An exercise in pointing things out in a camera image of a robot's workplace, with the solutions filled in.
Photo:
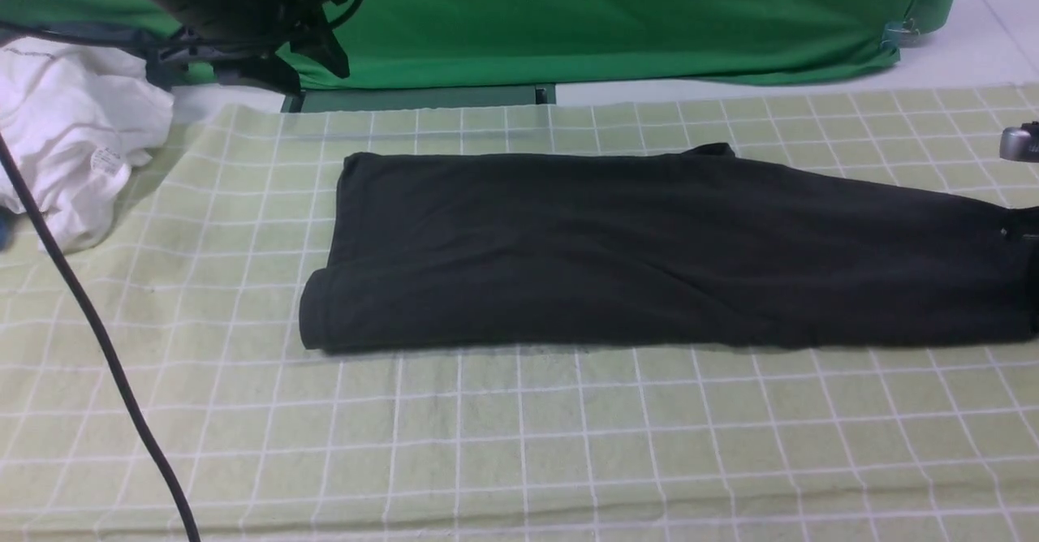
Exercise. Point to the green checkered tablecloth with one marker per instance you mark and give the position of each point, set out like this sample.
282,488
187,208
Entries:
198,286

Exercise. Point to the dark gray long-sleeve shirt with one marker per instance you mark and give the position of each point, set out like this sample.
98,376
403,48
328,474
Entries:
693,248

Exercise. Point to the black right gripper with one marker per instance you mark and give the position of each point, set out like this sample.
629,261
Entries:
1019,228

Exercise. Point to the green binder clip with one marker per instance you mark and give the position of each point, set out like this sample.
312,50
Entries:
898,35

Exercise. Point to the green metal rail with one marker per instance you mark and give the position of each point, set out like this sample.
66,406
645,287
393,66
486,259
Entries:
371,100

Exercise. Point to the crumpled white shirt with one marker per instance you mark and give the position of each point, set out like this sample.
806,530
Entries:
78,120

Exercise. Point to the blue object at edge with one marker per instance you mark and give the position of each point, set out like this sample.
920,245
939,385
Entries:
6,229

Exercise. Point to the green backdrop cloth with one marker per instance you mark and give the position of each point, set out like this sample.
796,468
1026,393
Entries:
456,43

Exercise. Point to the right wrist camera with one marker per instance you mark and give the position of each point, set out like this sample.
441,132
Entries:
1020,144

